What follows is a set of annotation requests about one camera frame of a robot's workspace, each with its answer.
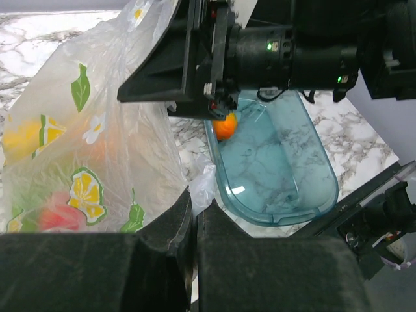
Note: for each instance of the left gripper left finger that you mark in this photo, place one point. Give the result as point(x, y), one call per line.
point(150, 270)

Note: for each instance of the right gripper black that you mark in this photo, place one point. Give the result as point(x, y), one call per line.
point(204, 59)

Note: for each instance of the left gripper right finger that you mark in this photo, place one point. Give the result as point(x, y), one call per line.
point(237, 272)

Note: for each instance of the orange green fake mango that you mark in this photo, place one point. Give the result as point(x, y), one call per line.
point(225, 129)

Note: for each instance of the translucent printed plastic bag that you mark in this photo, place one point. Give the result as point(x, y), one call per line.
point(68, 132)

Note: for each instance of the red fake fruit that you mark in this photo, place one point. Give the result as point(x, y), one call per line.
point(58, 215)

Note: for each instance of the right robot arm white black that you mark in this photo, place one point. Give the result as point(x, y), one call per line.
point(335, 42)

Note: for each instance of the teal transparent plastic tray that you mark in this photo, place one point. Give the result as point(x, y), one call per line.
point(274, 170)

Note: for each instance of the black mounting base rail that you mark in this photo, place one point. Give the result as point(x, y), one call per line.
point(371, 219)

